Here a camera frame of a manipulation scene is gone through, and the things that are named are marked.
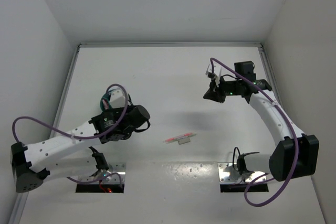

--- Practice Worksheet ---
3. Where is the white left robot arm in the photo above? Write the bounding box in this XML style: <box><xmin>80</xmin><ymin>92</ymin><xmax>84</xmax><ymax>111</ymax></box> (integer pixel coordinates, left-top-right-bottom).
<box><xmin>11</xmin><ymin>105</ymin><xmax>150</xmax><ymax>193</ymax></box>

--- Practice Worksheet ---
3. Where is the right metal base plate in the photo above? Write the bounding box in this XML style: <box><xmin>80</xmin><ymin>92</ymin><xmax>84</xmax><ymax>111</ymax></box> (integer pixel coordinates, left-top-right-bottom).
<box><xmin>217</xmin><ymin>163</ymin><xmax>266</xmax><ymax>185</ymax></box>

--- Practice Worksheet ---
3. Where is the grey rectangular eraser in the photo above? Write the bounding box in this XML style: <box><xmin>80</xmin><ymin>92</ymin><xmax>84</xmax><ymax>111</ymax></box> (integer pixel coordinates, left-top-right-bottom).
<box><xmin>178</xmin><ymin>138</ymin><xmax>191</xmax><ymax>145</ymax></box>

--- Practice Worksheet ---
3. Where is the red thin pen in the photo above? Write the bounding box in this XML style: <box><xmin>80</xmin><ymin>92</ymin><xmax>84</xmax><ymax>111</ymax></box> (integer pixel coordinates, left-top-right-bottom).
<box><xmin>163</xmin><ymin>132</ymin><xmax>196</xmax><ymax>143</ymax></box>

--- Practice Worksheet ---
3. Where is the metal base plate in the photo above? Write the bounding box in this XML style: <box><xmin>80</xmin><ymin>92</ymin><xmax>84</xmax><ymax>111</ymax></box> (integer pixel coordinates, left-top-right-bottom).
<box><xmin>217</xmin><ymin>163</ymin><xmax>266</xmax><ymax>185</ymax></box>
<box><xmin>97</xmin><ymin>163</ymin><xmax>127</xmax><ymax>184</ymax></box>

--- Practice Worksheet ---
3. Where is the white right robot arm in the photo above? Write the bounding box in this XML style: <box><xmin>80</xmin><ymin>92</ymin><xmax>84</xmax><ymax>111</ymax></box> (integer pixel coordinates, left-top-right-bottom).
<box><xmin>203</xmin><ymin>61</ymin><xmax>319</xmax><ymax>182</ymax></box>

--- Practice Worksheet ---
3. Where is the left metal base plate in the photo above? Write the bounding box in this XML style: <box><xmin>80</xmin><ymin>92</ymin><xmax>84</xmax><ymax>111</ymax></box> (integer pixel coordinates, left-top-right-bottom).
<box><xmin>97</xmin><ymin>163</ymin><xmax>127</xmax><ymax>184</ymax></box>

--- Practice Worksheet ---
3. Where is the teal round organizer container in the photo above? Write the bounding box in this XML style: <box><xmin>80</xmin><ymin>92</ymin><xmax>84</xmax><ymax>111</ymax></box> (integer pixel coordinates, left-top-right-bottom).
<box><xmin>99</xmin><ymin>90</ymin><xmax>133</xmax><ymax>111</ymax></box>

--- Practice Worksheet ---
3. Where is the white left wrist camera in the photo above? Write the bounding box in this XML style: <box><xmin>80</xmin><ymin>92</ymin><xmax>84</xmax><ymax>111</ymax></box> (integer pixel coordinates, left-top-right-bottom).
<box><xmin>109</xmin><ymin>89</ymin><xmax>126</xmax><ymax>109</ymax></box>

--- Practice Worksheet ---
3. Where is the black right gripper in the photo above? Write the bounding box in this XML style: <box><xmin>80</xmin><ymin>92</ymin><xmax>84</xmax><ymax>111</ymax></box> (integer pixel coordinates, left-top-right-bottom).
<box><xmin>203</xmin><ymin>74</ymin><xmax>242</xmax><ymax>104</ymax></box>

